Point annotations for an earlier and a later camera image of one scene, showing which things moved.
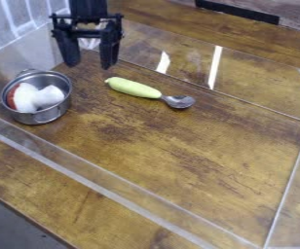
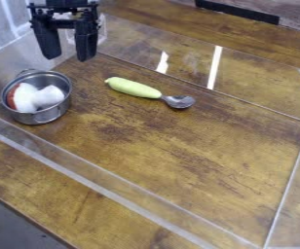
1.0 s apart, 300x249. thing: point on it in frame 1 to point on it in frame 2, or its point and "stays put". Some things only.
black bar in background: (249, 16) stays put
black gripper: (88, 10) to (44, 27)
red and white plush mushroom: (26, 98) stays put
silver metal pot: (38, 78) stays put
